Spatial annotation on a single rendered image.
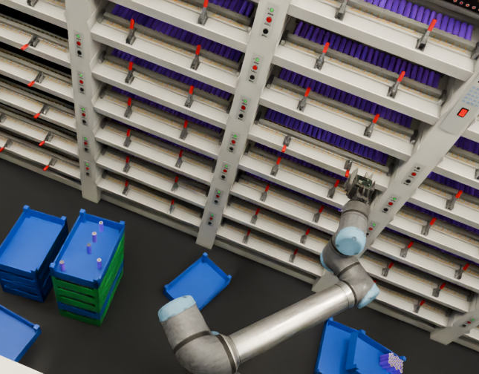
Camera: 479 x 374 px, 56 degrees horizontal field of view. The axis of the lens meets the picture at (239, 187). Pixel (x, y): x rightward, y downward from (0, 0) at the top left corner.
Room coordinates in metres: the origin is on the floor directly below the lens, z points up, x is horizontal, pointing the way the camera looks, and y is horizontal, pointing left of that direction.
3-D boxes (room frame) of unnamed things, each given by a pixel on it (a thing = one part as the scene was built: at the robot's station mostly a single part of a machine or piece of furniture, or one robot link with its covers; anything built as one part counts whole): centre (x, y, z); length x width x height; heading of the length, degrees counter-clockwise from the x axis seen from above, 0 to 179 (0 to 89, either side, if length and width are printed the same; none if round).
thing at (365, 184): (1.11, -0.40, 1.06); 0.12 x 0.08 x 0.09; 176
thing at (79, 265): (0.91, 0.52, 0.44); 0.30 x 0.20 x 0.08; 3
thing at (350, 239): (0.94, -0.39, 1.06); 0.12 x 0.09 x 0.10; 176
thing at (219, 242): (1.47, -0.27, 0.03); 2.19 x 0.16 x 0.05; 86
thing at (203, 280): (1.12, 0.04, 0.04); 0.30 x 0.20 x 0.08; 153
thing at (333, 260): (0.92, -0.40, 0.95); 0.12 x 0.09 x 0.12; 43
